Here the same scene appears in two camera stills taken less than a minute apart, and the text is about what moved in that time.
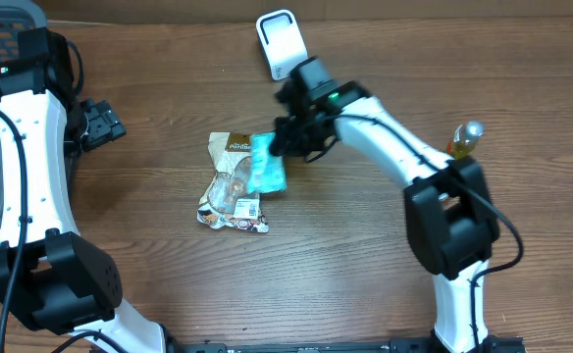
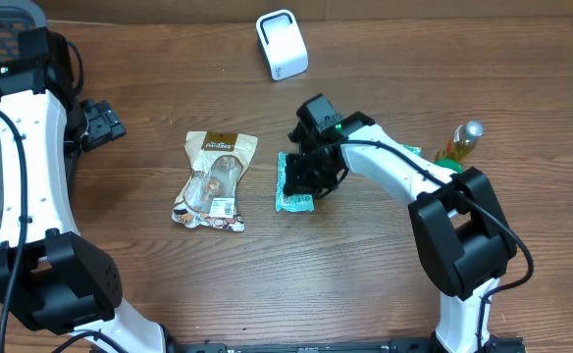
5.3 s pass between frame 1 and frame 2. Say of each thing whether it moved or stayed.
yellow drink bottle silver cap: stayed
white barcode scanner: stayed
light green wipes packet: moved
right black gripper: moved
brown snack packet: moved
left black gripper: stayed
